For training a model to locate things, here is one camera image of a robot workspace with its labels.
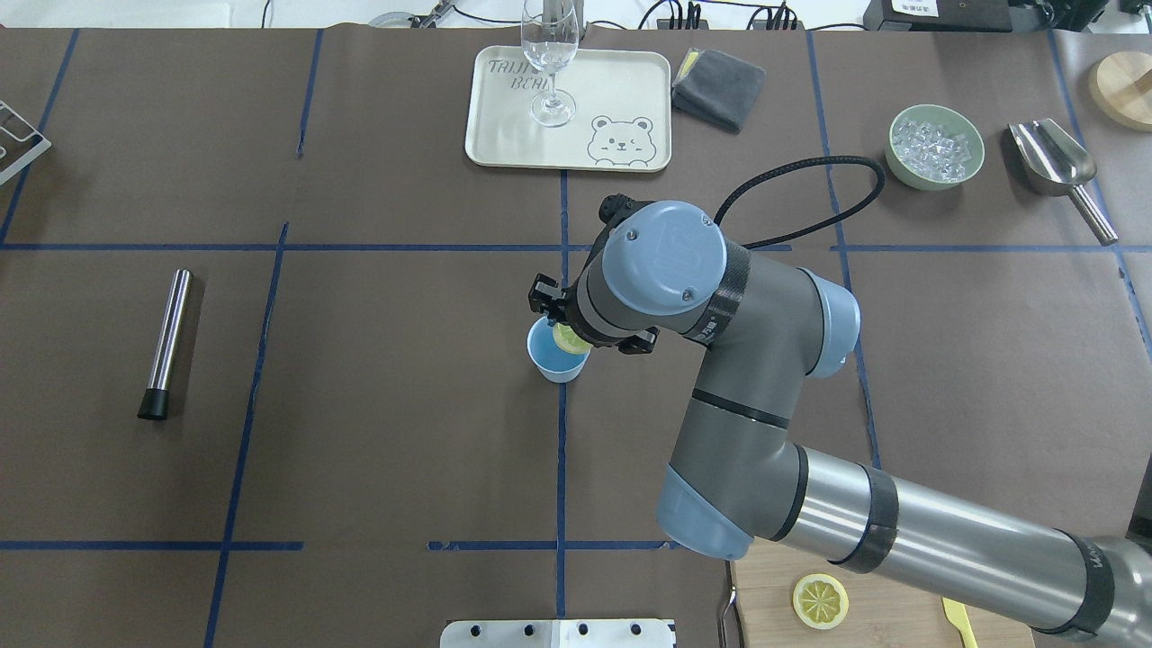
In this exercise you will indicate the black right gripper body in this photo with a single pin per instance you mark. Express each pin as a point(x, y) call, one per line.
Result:
point(546, 294)

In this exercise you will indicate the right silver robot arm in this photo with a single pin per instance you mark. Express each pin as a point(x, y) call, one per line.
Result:
point(971, 424)

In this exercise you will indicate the light blue plastic cup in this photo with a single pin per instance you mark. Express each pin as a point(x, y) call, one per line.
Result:
point(557, 364)

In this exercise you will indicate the wooden cup tree stand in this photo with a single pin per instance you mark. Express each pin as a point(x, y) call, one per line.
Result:
point(1120, 85)

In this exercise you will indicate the grey folded cloth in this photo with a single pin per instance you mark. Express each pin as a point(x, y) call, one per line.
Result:
point(717, 88)

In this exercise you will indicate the clear wine glass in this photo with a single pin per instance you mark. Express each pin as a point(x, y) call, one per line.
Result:
point(550, 38)

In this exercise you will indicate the bamboo cutting board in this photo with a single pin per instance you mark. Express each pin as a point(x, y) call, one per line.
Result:
point(782, 597)

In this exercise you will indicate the green bowl of ice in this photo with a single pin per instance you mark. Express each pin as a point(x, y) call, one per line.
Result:
point(931, 147)

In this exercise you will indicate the black box with label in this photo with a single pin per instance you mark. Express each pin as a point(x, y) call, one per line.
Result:
point(937, 16)

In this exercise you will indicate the steel muddler black tip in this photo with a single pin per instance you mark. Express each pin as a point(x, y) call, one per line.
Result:
point(154, 404)

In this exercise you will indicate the yellow plastic knife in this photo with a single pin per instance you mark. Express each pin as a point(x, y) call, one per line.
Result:
point(957, 615)

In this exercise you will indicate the steel ice scoop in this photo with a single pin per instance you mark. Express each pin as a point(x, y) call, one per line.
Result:
point(1055, 165)

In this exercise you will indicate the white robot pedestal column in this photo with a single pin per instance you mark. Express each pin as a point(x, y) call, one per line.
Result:
point(604, 632)

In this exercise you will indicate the white wire cup rack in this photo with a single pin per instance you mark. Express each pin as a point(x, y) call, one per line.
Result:
point(21, 143)

